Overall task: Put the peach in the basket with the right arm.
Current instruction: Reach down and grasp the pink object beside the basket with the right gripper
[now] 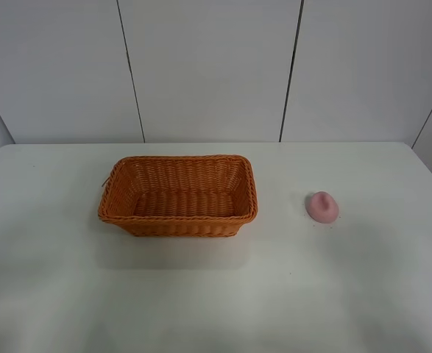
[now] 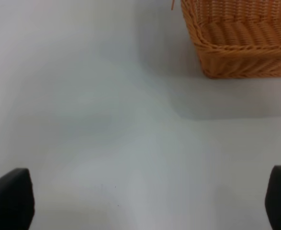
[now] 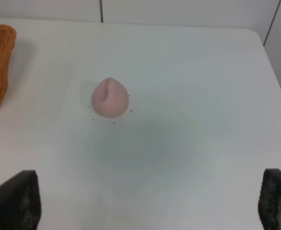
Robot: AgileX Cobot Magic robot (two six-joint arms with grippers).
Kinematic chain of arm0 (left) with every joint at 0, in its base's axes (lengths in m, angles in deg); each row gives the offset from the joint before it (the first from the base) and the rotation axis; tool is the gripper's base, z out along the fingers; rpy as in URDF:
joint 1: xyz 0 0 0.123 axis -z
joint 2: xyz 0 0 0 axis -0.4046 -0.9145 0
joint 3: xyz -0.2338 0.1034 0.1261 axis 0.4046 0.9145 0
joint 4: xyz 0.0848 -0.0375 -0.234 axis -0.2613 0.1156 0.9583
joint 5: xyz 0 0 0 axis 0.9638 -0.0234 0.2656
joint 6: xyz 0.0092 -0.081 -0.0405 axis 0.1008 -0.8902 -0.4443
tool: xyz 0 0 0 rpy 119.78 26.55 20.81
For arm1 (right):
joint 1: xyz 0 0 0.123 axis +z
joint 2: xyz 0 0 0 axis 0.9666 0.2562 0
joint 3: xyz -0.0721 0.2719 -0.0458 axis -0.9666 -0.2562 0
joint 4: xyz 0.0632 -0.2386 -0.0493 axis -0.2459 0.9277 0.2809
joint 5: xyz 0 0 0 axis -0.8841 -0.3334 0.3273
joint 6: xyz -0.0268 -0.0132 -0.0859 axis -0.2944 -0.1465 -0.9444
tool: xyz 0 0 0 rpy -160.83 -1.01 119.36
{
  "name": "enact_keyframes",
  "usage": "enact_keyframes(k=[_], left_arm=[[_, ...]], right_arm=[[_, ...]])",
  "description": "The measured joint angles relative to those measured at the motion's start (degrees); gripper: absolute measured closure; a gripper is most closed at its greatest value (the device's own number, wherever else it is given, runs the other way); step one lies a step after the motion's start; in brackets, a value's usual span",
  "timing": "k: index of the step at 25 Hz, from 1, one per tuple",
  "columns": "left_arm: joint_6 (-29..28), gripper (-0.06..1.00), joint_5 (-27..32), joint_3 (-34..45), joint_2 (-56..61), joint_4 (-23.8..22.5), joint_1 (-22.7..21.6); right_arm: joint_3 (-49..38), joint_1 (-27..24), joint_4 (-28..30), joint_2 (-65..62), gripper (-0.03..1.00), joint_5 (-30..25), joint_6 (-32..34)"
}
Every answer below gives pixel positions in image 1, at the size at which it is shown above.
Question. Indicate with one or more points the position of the pink peach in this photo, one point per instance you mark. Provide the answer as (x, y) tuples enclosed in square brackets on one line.
[(322, 207)]

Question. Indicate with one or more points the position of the orange woven wicker basket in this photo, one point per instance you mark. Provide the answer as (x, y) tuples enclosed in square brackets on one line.
[(180, 196)]

